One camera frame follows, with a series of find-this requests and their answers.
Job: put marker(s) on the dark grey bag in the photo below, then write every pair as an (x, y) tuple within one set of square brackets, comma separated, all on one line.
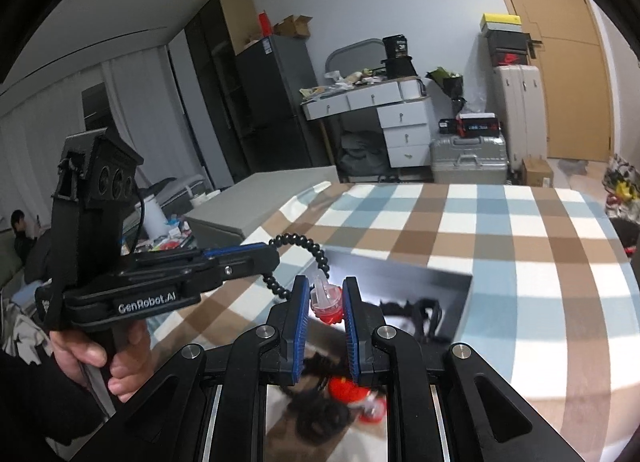
[(362, 154)]

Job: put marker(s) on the black bucket-shaped box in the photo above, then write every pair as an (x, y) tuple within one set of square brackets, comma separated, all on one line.
[(398, 54)]

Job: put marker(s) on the red and clear ornament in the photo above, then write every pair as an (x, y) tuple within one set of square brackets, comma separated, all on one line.
[(327, 313)]

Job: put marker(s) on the red and black shoe box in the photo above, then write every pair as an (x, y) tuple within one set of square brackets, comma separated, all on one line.
[(507, 59)]

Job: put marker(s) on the pile of shoes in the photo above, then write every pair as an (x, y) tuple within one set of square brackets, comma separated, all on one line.
[(622, 187)]

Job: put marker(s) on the large flat cardboard box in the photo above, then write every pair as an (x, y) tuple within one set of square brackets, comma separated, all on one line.
[(240, 22)]

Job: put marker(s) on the white curtains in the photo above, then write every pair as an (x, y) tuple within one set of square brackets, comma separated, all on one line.
[(140, 107)]

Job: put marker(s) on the clutter of desk items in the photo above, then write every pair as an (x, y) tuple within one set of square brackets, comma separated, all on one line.
[(335, 84)]

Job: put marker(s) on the white desk with drawers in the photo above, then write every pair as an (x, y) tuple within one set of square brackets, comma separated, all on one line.
[(400, 117)]

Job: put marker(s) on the yellow shoe box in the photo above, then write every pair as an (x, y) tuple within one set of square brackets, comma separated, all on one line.
[(500, 20)]

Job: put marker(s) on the closed cardboard box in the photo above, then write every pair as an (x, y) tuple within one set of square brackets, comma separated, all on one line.
[(536, 173)]

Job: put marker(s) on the wooden door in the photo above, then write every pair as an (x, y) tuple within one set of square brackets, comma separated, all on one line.
[(565, 67)]

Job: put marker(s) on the silver suitcase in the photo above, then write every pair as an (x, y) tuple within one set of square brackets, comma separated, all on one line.
[(465, 162)]

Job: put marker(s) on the white paper roll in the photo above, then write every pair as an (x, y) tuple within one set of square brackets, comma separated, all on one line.
[(154, 217)]

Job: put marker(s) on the grey storage bench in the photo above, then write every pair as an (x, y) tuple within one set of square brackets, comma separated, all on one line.
[(240, 207)]

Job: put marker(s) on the black refrigerator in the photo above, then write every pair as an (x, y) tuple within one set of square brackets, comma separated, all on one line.
[(280, 102)]

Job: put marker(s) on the white rounded box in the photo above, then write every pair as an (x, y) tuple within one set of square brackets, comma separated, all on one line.
[(411, 88)]

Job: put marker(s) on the person's left forearm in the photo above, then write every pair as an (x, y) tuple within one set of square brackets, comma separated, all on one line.
[(35, 402)]

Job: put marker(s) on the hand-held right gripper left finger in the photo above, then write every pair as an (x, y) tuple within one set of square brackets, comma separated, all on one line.
[(300, 327)]

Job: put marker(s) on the pile of light clothes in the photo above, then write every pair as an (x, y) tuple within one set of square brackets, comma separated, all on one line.
[(20, 332)]

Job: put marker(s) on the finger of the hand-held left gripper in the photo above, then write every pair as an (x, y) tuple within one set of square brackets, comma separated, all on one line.
[(250, 266), (235, 250)]

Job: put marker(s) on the black container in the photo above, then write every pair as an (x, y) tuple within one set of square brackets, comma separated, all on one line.
[(627, 234)]

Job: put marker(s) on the black box with red trim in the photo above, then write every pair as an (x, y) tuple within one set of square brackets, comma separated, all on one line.
[(480, 125)]

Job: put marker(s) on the dark tall cabinet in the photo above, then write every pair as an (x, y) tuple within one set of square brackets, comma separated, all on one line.
[(210, 92)]

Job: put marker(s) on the cluttered low table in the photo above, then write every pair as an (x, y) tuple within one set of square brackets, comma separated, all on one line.
[(170, 239)]

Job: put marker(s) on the small open cardboard box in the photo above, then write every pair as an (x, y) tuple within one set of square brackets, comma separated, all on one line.
[(295, 28)]

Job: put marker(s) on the person's left hand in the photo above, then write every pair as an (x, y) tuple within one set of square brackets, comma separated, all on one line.
[(130, 367)]

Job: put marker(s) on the small black box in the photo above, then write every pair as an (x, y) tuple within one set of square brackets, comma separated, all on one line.
[(446, 126)]

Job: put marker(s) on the grey arched chair back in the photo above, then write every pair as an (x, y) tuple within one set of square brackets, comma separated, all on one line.
[(350, 52)]

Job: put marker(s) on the checked blanket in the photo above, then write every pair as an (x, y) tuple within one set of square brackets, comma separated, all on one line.
[(500, 252)]

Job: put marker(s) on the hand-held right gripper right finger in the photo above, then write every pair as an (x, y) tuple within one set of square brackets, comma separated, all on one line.
[(352, 337)]

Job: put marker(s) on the bouquet in black wrap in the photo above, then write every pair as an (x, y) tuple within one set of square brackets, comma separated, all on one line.
[(450, 84)]

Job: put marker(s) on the white suitcase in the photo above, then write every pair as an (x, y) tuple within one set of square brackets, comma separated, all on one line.
[(520, 102)]

